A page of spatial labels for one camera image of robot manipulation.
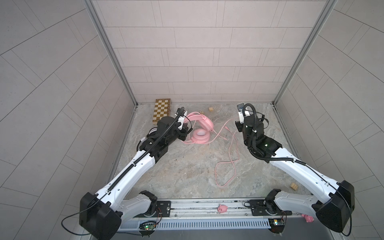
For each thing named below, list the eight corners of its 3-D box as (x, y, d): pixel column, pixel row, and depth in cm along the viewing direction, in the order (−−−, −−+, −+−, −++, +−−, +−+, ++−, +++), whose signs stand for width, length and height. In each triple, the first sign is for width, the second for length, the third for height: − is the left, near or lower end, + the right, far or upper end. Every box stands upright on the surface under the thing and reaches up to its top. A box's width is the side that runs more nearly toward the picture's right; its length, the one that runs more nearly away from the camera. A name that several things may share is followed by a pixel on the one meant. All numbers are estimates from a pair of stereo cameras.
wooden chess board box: (151, 124, 105) (149, 121, 103) (156, 101, 120) (156, 98, 118) (168, 124, 105) (167, 121, 103) (172, 101, 120) (171, 98, 118)
